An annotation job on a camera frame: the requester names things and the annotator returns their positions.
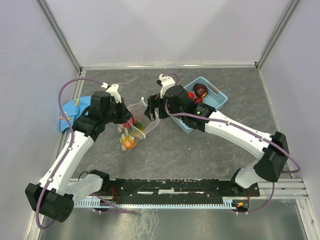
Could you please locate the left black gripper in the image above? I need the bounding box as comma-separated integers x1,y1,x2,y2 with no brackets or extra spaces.
102,97,133,124

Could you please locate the clear dotted zip top bag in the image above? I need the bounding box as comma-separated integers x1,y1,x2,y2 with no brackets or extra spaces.
117,97,160,151

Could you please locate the green orange toy fruit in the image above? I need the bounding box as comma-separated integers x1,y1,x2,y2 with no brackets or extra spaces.
133,122,145,132

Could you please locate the orange toy tangerine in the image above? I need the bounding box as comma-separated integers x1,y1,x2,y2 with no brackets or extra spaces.
120,134,136,151

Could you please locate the small dark red cherry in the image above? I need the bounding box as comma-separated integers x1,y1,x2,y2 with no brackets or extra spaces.
193,97,203,103

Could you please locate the dark red toy fruit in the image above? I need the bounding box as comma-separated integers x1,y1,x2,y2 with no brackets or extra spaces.
193,83,208,99

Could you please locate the red toy wax apple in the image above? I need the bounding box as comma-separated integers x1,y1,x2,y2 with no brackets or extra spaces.
188,92,195,100

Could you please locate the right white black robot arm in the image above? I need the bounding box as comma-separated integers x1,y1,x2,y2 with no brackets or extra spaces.
144,85,289,196

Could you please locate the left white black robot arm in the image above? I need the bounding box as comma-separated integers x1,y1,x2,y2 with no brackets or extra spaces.
25,90,133,223

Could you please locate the blue patterned cloth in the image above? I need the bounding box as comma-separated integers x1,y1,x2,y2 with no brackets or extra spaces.
62,96,91,126

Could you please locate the light blue plastic basket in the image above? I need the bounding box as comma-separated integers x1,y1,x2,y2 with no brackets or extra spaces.
166,76,228,134

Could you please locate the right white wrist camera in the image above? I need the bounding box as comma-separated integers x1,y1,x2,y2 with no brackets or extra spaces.
156,74,176,96

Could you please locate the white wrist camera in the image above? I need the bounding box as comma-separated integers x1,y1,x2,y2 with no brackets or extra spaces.
101,82,122,104
156,74,176,96

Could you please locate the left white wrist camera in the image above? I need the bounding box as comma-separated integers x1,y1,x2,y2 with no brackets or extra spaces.
101,82,122,104

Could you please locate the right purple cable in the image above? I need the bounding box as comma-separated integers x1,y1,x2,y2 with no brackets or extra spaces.
159,72,301,215

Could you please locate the purple cable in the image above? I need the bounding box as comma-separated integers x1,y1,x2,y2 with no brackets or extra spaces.
159,72,301,215
35,77,106,230

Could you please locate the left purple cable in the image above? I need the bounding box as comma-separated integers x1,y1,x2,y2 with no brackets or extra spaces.
35,77,106,230

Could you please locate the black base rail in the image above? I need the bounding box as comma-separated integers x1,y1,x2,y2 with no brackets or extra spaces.
97,178,260,206

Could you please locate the light blue cable duct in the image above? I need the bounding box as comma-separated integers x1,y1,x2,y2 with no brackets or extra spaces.
74,196,236,210

